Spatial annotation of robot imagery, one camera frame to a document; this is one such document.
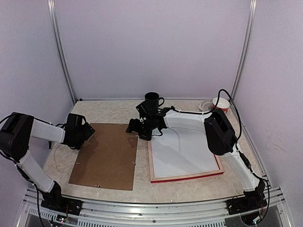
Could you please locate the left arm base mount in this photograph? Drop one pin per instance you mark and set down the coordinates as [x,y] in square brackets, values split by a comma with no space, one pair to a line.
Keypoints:
[68,206]

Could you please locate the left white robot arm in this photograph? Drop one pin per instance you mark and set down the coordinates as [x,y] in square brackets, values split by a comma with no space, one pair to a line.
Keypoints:
[15,134]

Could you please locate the cat and books photo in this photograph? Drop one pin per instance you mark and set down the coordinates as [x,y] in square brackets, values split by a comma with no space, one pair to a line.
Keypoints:
[184,156]

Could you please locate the left aluminium post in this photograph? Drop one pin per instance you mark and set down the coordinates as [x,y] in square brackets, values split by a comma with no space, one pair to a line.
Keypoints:
[60,51]

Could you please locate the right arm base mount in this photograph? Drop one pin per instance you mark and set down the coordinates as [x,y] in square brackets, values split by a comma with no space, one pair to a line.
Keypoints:
[249,202]

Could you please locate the right aluminium post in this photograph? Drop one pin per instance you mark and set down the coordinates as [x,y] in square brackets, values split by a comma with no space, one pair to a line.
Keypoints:
[245,48]

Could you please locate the white patterned plate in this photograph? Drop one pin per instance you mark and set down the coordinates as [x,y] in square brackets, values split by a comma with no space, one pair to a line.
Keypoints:
[206,105]

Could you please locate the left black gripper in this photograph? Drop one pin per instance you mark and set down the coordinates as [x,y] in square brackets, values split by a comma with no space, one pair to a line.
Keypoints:
[88,134]

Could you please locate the dark green mug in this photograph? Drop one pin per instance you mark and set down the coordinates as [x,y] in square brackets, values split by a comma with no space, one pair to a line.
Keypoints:
[154,98]

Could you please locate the orange and white bowl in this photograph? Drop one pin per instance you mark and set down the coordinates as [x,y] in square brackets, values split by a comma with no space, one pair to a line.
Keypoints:
[221,103]

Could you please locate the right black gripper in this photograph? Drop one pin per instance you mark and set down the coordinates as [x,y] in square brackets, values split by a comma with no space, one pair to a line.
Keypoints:
[132,126]

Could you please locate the aluminium post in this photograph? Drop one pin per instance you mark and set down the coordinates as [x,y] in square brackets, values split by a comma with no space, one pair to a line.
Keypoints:
[60,51]
[245,48]

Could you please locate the red wooden picture frame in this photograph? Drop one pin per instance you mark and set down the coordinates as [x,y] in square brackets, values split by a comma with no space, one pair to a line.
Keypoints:
[187,178]

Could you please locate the brown cardboard backing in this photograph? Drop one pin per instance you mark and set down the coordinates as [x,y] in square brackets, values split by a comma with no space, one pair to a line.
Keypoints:
[107,159]

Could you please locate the aluminium front rail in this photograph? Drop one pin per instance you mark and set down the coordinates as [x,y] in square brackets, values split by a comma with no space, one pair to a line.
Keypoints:
[211,213]

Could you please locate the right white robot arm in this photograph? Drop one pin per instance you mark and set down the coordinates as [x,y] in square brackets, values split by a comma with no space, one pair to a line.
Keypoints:
[220,136]

